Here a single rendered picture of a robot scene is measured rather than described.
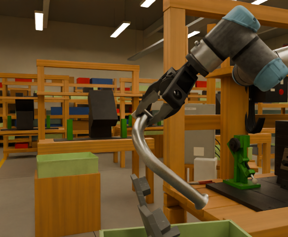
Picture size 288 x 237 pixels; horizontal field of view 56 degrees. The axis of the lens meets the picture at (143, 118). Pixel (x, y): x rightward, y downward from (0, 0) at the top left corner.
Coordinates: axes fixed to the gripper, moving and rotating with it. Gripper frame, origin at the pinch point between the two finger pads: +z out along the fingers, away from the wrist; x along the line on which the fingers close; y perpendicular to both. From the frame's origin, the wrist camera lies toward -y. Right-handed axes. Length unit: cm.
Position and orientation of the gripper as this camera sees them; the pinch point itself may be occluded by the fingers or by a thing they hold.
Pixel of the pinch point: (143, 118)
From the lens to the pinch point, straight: 73.0
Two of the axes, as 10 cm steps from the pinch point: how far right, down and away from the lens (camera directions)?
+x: -7.3, -6.6, -1.9
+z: -6.7, 6.4, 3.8
